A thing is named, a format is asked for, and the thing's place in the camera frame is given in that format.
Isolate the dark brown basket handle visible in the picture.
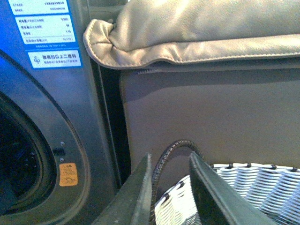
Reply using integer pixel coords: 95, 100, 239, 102
149, 139, 203, 225

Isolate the white woven laundry basket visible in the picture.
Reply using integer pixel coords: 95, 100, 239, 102
155, 163, 300, 225

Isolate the orange warning sticker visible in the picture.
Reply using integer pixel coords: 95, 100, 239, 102
59, 163, 78, 187

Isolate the dark grey washing machine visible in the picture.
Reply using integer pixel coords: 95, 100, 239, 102
0, 0, 125, 225

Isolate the blue energy label sticker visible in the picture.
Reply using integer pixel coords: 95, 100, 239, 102
0, 0, 82, 69

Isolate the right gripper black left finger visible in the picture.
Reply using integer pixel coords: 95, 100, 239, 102
93, 153, 152, 225

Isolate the beige sofa cushion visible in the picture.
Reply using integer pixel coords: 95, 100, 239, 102
83, 0, 300, 69

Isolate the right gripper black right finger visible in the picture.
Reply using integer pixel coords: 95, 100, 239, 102
189, 152, 276, 225

